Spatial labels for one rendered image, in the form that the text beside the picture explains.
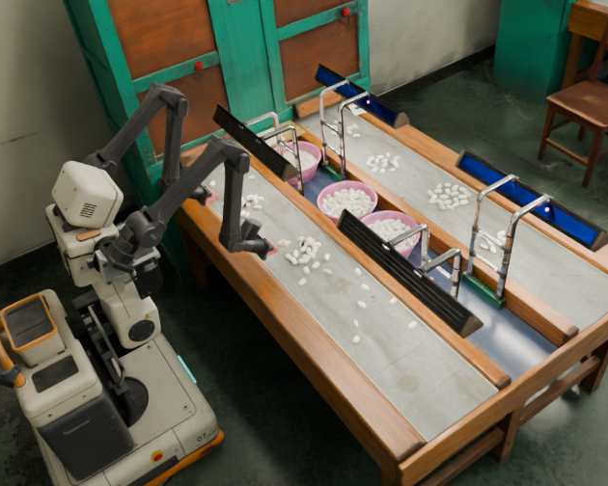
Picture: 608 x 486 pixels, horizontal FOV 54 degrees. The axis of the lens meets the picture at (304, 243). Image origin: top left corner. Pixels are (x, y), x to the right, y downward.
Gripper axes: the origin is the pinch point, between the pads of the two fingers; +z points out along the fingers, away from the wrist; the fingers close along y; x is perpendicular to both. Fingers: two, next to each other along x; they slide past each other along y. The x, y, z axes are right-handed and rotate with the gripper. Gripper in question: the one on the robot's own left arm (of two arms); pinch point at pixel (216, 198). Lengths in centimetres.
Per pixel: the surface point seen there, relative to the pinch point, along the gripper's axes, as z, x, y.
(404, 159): 77, -49, -18
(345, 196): 48, -24, -23
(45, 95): -37, 14, 125
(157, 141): -10.0, -2.7, 47.2
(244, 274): -1.6, 13.7, -39.8
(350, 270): 27, -7, -62
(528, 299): 56, -34, -116
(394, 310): 28, -7, -89
